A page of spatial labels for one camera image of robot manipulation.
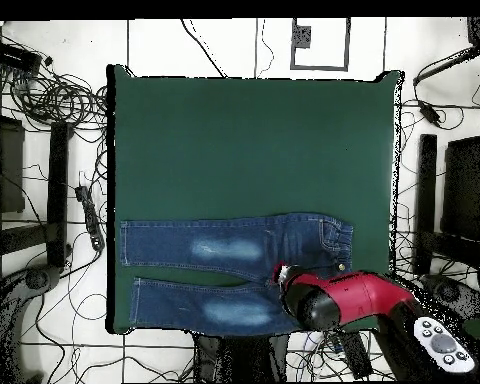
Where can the grey square frame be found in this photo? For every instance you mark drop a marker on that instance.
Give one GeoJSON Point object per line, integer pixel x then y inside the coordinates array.
{"type": "Point", "coordinates": [294, 60]}

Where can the dark green table cloth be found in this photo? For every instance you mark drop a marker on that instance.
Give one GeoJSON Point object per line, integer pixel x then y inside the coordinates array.
{"type": "Point", "coordinates": [264, 140]}

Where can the narrow black panel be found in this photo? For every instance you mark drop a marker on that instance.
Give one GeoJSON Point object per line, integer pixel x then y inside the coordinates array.
{"type": "Point", "coordinates": [426, 200]}
{"type": "Point", "coordinates": [58, 192]}

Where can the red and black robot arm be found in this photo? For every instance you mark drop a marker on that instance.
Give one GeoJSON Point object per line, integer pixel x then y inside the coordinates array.
{"type": "Point", "coordinates": [364, 296]}

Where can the black stand base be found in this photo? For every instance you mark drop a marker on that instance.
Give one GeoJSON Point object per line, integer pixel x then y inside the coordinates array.
{"type": "Point", "coordinates": [38, 278]}
{"type": "Point", "coordinates": [460, 296]}

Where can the black bar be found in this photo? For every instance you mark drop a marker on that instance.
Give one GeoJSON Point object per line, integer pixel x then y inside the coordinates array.
{"type": "Point", "coordinates": [444, 66]}

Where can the black power strip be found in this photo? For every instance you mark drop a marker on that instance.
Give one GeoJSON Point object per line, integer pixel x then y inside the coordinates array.
{"type": "Point", "coordinates": [90, 216]}
{"type": "Point", "coordinates": [356, 354]}

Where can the blue denim jeans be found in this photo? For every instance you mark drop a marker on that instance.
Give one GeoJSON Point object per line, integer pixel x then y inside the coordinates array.
{"type": "Point", "coordinates": [224, 248]}

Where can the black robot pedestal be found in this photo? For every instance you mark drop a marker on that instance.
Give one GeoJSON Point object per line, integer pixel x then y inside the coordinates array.
{"type": "Point", "coordinates": [240, 356]}

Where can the black power adapter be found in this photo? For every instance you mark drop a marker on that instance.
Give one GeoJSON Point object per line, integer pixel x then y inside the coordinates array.
{"type": "Point", "coordinates": [430, 112]}

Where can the wide black panel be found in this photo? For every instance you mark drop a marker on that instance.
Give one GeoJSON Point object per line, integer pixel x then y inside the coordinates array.
{"type": "Point", "coordinates": [464, 188]}
{"type": "Point", "coordinates": [10, 168]}

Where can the black electronics box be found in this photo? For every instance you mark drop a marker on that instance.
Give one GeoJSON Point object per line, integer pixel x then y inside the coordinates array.
{"type": "Point", "coordinates": [14, 56]}

